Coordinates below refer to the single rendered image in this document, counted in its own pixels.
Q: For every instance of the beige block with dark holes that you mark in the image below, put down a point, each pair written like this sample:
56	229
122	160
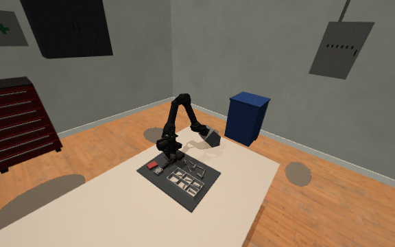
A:
158	171

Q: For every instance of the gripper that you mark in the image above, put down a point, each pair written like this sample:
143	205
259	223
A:
172	150

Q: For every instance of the red rectangular block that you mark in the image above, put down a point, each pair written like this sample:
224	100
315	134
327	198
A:
152	165

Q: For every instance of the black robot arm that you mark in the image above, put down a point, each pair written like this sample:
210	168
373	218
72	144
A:
170	127

